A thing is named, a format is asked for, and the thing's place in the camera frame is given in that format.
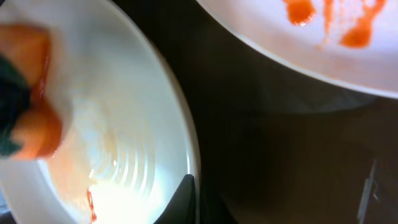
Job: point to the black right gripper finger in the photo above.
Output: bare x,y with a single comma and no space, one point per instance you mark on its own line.
182,206

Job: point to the white plate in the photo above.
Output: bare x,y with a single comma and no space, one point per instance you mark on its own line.
313,50
128,139

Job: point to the orange green sponge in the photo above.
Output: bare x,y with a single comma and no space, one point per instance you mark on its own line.
30,127

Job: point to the white plate bottom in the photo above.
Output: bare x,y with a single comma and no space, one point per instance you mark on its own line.
313,50

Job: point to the brown translucent tray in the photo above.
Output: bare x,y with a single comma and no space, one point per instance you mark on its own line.
276,146

